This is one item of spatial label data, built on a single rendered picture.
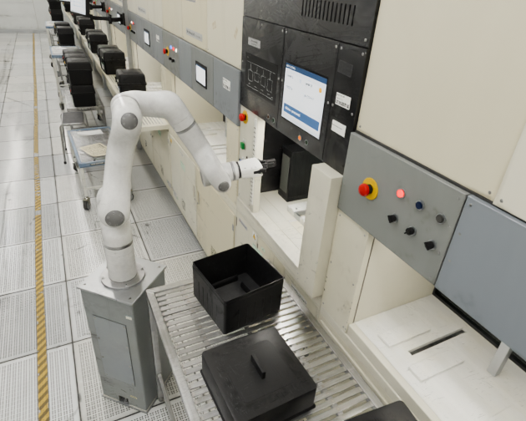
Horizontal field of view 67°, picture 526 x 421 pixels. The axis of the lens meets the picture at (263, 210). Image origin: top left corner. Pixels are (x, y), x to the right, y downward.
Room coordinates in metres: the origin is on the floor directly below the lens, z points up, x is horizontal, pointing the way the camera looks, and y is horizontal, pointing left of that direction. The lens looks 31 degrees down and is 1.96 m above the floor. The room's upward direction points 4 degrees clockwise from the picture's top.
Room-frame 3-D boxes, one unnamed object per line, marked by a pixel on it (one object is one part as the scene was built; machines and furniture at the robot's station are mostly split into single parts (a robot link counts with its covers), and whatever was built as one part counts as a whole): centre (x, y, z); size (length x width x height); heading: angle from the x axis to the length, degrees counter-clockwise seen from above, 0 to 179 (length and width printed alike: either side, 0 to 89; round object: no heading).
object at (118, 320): (1.37, 0.61, 0.38); 0.28 x 0.28 x 0.76; 73
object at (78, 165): (3.61, 1.65, 0.24); 0.97 x 0.52 x 0.48; 31
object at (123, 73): (4.05, 1.42, 0.93); 0.30 x 0.28 x 0.26; 25
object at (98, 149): (3.44, 1.59, 0.47); 0.31 x 0.23 x 0.02; 50
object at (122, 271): (1.37, 0.61, 0.85); 0.19 x 0.19 x 0.18
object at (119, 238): (1.40, 0.62, 1.07); 0.19 x 0.12 x 0.24; 24
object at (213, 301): (1.26, 0.09, 0.85); 0.28 x 0.28 x 0.17; 37
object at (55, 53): (6.33, 3.18, 0.41); 0.81 x 0.47 x 0.82; 29
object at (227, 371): (0.85, -0.02, 0.83); 0.29 x 0.29 x 0.13; 31
